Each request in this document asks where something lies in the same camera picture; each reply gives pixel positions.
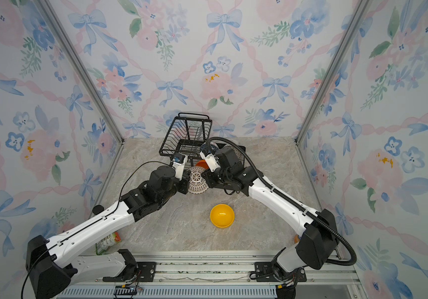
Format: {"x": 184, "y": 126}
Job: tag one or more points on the aluminium frame post right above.
{"x": 352, "y": 27}

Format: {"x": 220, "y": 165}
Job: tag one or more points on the green snack packet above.
{"x": 106, "y": 243}

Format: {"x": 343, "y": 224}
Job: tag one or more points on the white lattice pattern bowl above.
{"x": 197, "y": 184}

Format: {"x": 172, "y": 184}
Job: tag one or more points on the blue triangle pattern bowl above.
{"x": 210, "y": 148}

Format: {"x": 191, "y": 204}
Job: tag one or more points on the yellow plastic bowl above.
{"x": 222, "y": 216}

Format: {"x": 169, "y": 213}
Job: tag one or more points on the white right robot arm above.
{"x": 316, "y": 242}

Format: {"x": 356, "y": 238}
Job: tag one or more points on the black wire dish rack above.
{"x": 187, "y": 132}

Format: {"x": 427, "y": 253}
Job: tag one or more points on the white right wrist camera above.
{"x": 209, "y": 158}

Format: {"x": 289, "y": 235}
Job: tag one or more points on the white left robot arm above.
{"x": 49, "y": 261}

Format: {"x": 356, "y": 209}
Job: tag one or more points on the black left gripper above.
{"x": 184, "y": 182}

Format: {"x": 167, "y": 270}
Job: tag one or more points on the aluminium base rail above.
{"x": 233, "y": 274}

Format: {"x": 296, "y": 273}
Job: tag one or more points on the aluminium frame post left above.
{"x": 48, "y": 12}

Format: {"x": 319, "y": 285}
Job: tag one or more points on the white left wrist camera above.
{"x": 178, "y": 163}

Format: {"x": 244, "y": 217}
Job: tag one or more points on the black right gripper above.
{"x": 209, "y": 177}

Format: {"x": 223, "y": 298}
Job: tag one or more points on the orange plastic bowl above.
{"x": 203, "y": 164}

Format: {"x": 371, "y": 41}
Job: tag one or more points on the aluminium frame post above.
{"x": 352, "y": 27}
{"x": 48, "y": 12}

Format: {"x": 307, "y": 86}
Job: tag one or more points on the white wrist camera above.
{"x": 178, "y": 163}
{"x": 209, "y": 158}

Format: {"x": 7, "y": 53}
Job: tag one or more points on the small dark spice jar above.
{"x": 98, "y": 209}

